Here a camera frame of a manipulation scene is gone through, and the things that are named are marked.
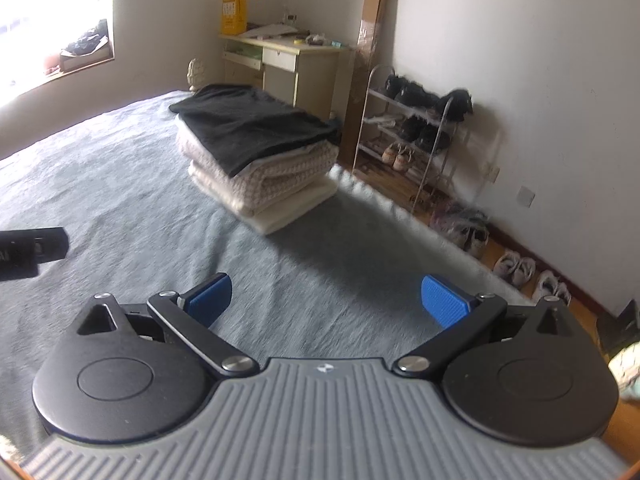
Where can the dark bag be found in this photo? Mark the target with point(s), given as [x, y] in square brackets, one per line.
[620, 327]

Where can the dark patterned cloth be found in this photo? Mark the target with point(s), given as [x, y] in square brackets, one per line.
[85, 40]

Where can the white papers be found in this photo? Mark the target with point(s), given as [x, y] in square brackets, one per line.
[272, 31]

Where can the tall flat cardboard box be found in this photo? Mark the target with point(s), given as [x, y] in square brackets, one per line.
[372, 35]

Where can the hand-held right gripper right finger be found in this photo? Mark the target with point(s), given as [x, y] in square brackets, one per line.
[442, 300]

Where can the pale green cloth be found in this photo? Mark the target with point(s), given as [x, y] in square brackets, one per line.
[630, 370]

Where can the pile of grey pink shoes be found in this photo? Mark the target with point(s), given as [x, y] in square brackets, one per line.
[465, 230]

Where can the white folded cloth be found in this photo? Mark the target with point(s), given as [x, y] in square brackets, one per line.
[295, 210]

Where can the white bedpost finial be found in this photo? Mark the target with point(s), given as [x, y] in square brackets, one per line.
[196, 75]

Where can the row of dark shoes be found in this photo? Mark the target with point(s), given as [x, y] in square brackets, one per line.
[415, 92]

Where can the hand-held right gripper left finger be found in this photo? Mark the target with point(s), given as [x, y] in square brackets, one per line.
[212, 297]

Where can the white wall socket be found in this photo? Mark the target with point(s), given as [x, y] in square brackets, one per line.
[494, 174]
[525, 196]

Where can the beige shoe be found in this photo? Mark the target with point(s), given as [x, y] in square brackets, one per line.
[402, 159]
[391, 152]

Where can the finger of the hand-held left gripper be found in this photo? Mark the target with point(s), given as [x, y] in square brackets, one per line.
[30, 252]

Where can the yellow box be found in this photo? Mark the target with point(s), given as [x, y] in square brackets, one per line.
[234, 15]

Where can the white sneaker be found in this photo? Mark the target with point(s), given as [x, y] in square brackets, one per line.
[522, 272]
[545, 285]
[562, 294]
[505, 265]

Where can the beige knit folded sweater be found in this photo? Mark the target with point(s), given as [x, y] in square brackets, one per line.
[280, 180]

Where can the metal shoe rack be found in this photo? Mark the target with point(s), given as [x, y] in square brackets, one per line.
[371, 93]

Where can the black printed t-shirt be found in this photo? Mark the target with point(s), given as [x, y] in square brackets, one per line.
[250, 125]

